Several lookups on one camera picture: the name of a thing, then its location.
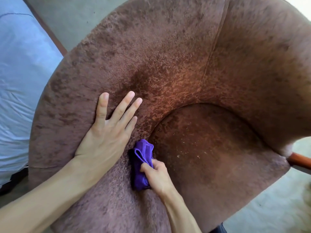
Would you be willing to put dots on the person's right hand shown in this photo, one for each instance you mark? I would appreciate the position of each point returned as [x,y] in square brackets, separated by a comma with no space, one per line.
[161,179]

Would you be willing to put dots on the person's left hand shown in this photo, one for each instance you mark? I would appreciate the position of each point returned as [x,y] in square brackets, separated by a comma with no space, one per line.
[104,145]

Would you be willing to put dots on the person's left little finger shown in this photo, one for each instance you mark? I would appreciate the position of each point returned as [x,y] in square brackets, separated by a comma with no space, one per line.
[102,109]

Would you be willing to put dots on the person's right thumb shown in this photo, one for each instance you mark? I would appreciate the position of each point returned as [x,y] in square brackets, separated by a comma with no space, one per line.
[147,168]

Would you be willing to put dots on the person's left middle finger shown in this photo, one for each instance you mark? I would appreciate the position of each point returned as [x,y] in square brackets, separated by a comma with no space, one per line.
[132,111]

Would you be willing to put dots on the purple microfibre cloth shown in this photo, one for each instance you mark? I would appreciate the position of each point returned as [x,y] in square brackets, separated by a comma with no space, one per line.
[140,177]

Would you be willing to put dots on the person's right forearm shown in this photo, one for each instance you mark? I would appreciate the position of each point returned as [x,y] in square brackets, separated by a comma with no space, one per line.
[181,213]

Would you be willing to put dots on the person's left forearm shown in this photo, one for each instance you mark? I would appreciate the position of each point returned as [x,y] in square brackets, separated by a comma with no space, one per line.
[46,201]

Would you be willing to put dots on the light blue bed sheet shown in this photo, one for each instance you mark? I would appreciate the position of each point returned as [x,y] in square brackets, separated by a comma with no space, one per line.
[21,82]

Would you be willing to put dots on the brown velvet armchair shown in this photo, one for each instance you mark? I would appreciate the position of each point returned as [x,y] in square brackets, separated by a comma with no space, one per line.
[209,70]

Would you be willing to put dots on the person's dark trousers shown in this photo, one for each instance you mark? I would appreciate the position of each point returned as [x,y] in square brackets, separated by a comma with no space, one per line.
[220,229]

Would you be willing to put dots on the orange wooden chair leg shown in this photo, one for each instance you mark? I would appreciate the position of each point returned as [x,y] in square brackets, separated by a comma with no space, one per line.
[300,160]

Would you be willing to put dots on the brown wooden bed frame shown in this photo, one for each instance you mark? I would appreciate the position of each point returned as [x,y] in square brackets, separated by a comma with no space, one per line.
[46,29]

